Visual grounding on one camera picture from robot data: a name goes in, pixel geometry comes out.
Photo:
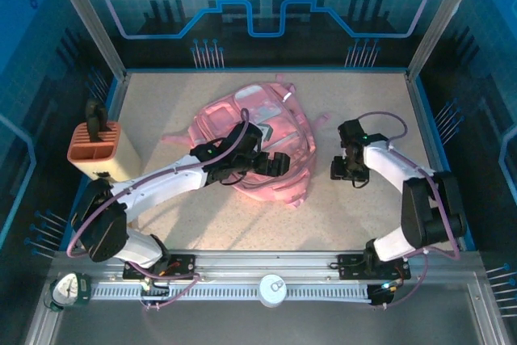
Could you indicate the aluminium front rail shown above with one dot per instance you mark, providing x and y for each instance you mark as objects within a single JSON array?
[{"x": 262, "y": 262}]

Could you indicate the aluminium frame post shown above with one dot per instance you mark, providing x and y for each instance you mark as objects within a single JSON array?
[
  {"x": 440, "y": 26},
  {"x": 93, "y": 30}
]

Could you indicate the white round tin can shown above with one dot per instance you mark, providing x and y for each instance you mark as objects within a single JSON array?
[{"x": 273, "y": 290}]

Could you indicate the green alarm clock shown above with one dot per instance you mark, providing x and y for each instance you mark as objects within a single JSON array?
[{"x": 66, "y": 290}]

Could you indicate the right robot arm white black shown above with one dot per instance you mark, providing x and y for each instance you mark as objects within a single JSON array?
[{"x": 387, "y": 163}]

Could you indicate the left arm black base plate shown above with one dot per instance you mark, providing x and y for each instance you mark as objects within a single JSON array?
[{"x": 183, "y": 266}]

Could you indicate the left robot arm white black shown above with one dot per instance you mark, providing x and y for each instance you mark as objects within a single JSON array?
[{"x": 161, "y": 183}]

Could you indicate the beige knife block orange rim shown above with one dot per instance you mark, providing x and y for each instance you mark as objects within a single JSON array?
[{"x": 117, "y": 159}]

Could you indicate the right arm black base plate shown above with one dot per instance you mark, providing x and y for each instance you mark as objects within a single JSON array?
[{"x": 349, "y": 266}]

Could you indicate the pink backpack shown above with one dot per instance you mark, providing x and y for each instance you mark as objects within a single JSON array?
[{"x": 282, "y": 119}]

